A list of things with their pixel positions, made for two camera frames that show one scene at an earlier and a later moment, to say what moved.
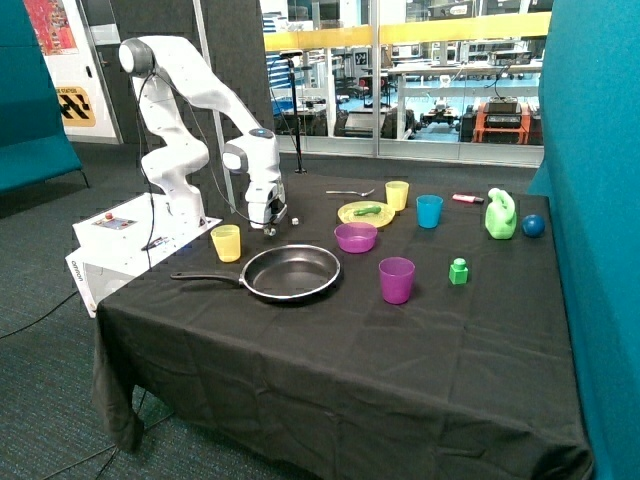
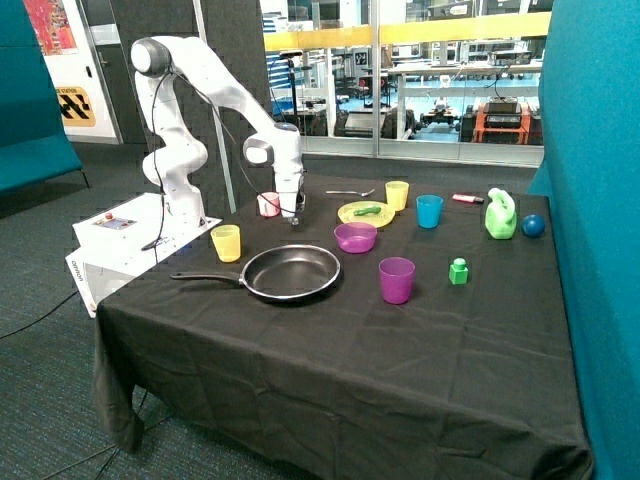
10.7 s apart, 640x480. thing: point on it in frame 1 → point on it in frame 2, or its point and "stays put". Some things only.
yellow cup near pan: x=227 y=240 stays put
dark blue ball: x=533 y=226 stays put
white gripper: x=266 y=206 → x=288 y=185
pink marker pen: x=468 y=198 stays put
